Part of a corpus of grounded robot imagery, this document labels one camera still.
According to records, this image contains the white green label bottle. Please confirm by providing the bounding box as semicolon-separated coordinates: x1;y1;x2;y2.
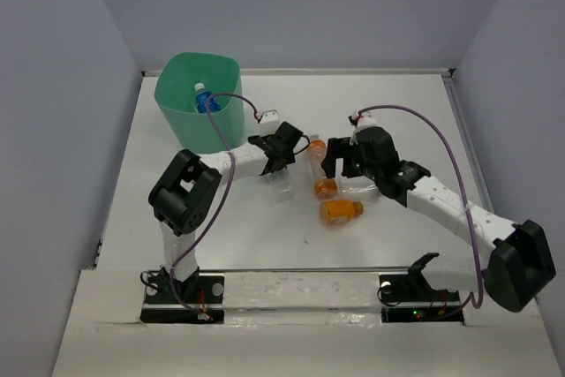
269;169;294;203

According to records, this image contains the blue label plastic bottle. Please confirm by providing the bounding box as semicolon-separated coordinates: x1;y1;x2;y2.
194;82;222;114

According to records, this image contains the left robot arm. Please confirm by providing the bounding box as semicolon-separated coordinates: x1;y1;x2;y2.
148;122;307;302

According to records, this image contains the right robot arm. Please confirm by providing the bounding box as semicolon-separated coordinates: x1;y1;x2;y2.
321;125;556;313

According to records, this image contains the green plastic bin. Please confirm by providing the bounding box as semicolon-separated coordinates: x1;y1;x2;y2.
154;53;245;154

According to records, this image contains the clear jar silver lid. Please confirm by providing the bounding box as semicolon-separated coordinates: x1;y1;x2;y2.
336;176;380;204

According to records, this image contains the tall orange label bottle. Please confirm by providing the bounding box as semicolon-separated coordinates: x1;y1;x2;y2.
306;134;338;200

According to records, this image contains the short orange juice bottle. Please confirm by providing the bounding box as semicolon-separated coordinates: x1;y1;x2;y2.
319;199;365;226

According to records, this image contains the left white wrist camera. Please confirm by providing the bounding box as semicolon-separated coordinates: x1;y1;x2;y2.
259;109;280;137

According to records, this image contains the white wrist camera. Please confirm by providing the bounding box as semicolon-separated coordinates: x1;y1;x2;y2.
259;109;280;137
349;112;377;146

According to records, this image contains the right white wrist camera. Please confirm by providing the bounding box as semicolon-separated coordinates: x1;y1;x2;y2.
349;112;377;146

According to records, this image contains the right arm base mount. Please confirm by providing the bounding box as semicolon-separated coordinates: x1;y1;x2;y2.
376;253;464;324

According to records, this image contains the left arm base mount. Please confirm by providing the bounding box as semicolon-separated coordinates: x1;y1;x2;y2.
139;270;225;325

